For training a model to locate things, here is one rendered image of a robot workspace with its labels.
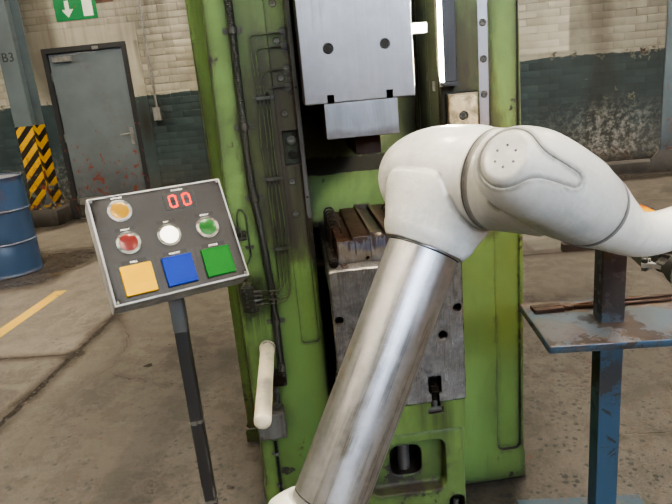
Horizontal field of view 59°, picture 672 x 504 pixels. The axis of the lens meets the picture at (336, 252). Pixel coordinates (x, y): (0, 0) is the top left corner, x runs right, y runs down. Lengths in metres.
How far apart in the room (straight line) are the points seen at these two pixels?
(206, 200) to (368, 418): 0.95
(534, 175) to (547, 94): 7.22
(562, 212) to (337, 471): 0.42
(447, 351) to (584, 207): 1.15
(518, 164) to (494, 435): 1.66
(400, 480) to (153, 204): 1.16
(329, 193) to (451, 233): 1.41
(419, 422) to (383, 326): 1.14
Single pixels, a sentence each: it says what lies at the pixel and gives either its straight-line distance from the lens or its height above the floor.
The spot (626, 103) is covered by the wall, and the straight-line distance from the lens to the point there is 8.21.
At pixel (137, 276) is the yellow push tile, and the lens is 1.51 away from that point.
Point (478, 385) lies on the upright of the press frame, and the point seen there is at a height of 0.39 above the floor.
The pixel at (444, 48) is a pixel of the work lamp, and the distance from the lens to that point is 1.81.
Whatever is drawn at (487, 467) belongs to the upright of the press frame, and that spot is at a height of 0.07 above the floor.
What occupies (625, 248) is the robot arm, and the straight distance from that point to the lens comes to 0.86.
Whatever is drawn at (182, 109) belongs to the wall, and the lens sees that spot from 7.92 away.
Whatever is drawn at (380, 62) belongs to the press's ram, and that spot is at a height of 1.46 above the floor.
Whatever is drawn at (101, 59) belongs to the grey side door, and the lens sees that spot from 8.26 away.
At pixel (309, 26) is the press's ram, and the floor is 1.56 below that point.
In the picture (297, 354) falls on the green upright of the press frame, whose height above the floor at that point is 0.58.
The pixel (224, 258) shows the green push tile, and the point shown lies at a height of 1.01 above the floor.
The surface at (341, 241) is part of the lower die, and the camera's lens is 1.71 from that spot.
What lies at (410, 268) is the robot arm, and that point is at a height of 1.18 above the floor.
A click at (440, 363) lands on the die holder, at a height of 0.59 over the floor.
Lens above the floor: 1.42
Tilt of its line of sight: 16 degrees down
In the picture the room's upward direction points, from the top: 5 degrees counter-clockwise
